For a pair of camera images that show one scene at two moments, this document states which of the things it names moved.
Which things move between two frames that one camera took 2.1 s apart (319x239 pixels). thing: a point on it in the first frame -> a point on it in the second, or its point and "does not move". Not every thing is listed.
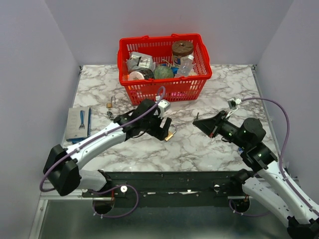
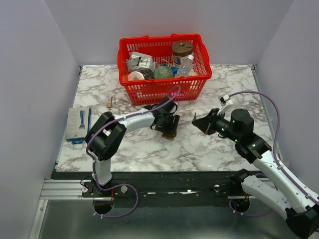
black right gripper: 211,125 does not move
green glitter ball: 163,71 does not move
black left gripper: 159,132 -> 172,128
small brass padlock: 109,105 does not move
